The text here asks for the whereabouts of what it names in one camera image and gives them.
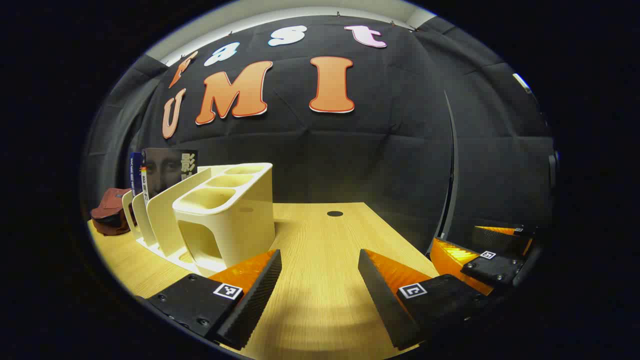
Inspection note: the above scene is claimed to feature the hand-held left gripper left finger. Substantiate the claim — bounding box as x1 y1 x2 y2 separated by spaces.
145 249 282 351

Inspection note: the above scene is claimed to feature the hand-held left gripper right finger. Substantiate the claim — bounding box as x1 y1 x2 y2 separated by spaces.
358 249 493 351

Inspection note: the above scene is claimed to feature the cream plastic bookshelf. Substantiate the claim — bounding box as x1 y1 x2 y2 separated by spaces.
121 162 277 276

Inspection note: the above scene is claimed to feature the grey face cover book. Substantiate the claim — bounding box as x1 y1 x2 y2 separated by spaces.
141 148 199 202

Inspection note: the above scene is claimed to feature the maroon schoolbag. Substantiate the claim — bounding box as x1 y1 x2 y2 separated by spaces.
90 188 137 236

